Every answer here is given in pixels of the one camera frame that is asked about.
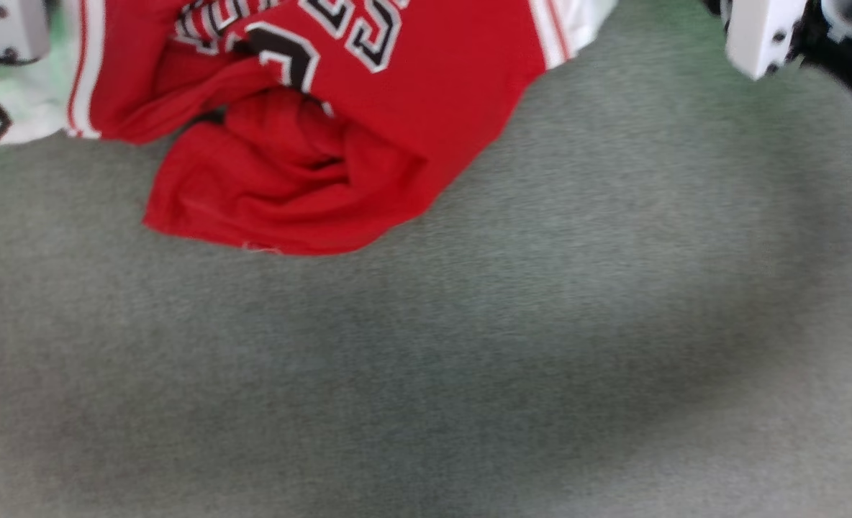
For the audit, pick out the red and white jersey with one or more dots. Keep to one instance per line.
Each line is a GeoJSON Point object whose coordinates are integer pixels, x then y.
{"type": "Point", "coordinates": [397, 108]}

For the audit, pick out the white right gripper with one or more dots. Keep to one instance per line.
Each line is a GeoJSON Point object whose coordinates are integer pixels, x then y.
{"type": "Point", "coordinates": [760, 32]}

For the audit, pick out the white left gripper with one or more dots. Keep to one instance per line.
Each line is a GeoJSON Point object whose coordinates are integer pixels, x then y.
{"type": "Point", "coordinates": [16, 29]}

